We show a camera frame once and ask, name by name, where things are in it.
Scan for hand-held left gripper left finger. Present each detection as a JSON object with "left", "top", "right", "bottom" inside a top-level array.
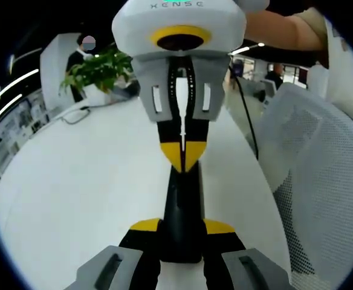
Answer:
[{"left": 63, "top": 217, "right": 165, "bottom": 290}]

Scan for black remote control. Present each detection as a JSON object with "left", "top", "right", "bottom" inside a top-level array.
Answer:
[{"left": 159, "top": 159, "right": 206, "bottom": 263}]

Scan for white display cabinets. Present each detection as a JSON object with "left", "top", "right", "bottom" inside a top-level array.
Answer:
[{"left": 0, "top": 89, "right": 52, "bottom": 188}]

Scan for green potted plant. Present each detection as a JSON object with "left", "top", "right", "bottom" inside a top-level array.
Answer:
[{"left": 60, "top": 48, "right": 135, "bottom": 106}]

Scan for white mesh office chair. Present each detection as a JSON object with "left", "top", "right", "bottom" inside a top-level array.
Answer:
[{"left": 248, "top": 83, "right": 353, "bottom": 290}]

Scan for person's white shirt torso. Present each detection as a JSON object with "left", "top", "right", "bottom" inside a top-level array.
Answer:
[{"left": 315, "top": 14, "right": 353, "bottom": 137}]

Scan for grey table cable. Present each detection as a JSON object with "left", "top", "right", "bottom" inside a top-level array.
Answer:
[{"left": 48, "top": 105, "right": 91, "bottom": 125}]

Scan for white square pillar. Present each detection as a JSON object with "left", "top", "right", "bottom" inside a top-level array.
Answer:
[{"left": 40, "top": 32, "right": 83, "bottom": 106}]

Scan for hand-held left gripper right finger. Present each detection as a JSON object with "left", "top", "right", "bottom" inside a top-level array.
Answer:
[{"left": 202, "top": 217, "right": 298, "bottom": 290}]

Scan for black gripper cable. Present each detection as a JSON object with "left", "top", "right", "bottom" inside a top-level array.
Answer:
[{"left": 229, "top": 68, "right": 259, "bottom": 160}]

